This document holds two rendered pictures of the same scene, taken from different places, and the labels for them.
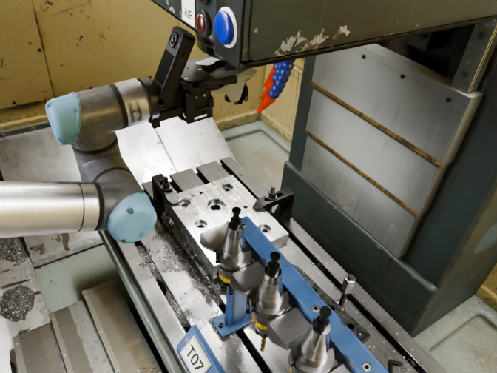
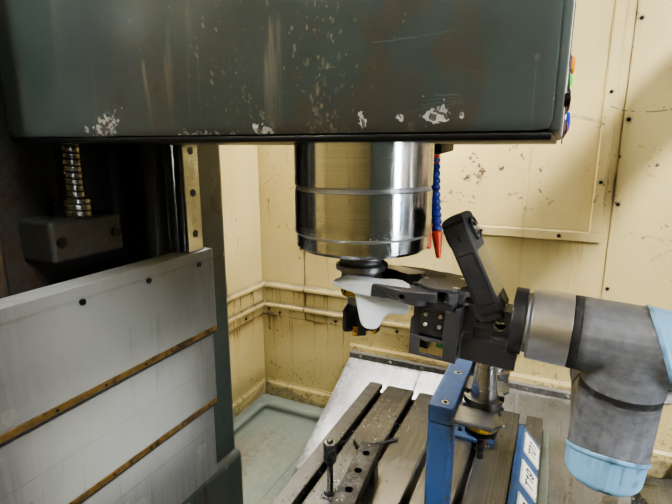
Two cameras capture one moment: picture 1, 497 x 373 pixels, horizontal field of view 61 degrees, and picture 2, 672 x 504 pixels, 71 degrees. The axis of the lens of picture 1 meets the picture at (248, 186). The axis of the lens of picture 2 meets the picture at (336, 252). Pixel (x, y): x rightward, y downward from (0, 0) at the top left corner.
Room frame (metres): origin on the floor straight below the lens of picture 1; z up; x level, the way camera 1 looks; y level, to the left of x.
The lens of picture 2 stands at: (1.05, 0.51, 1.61)
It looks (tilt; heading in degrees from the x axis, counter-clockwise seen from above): 12 degrees down; 241
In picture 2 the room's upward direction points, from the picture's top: straight up
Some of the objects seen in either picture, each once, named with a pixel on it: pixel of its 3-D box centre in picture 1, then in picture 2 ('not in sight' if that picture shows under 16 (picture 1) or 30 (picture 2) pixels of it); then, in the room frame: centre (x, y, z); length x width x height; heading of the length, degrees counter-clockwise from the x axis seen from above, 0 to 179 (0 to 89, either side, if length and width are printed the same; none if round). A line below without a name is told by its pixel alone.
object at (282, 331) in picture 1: (288, 328); not in sight; (0.37, -0.08, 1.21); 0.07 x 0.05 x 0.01; 126
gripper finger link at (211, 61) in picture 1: (218, 72); (369, 304); (0.77, 0.08, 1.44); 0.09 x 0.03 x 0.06; 139
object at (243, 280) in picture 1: (249, 279); (488, 386); (0.46, -0.02, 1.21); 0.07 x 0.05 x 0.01; 126
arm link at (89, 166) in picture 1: (103, 169); (609, 423); (0.58, 0.26, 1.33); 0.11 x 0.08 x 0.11; 35
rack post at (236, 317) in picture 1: (237, 281); (437, 500); (0.58, 0.00, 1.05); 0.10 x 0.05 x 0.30; 126
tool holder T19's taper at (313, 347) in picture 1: (316, 340); not in sight; (0.33, -0.11, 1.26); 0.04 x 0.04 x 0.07
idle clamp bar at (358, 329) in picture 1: (319, 307); (353, 493); (0.62, -0.20, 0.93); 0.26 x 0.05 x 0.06; 41
